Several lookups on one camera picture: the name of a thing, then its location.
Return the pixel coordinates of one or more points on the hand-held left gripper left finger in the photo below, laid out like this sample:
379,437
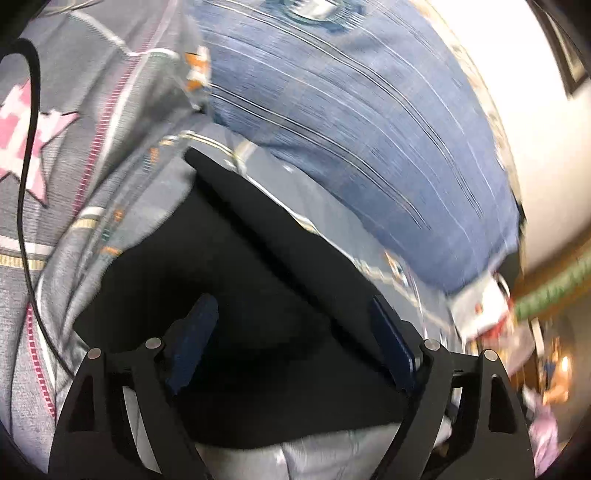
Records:
194,337

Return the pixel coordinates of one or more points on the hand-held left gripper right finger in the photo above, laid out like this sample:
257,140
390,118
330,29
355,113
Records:
392,341

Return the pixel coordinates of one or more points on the black pants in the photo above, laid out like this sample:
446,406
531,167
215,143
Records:
254,277

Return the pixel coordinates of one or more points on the white paper bag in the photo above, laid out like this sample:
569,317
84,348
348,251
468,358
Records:
480,304

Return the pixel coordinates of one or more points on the grey star print bed sheet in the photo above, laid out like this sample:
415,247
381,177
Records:
69,230

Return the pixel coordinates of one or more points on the green striped object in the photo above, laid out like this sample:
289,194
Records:
554,290

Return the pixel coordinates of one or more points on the light purple cloth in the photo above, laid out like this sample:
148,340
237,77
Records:
545,429

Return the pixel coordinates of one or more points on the blue plaid pillow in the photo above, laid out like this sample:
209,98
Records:
346,138

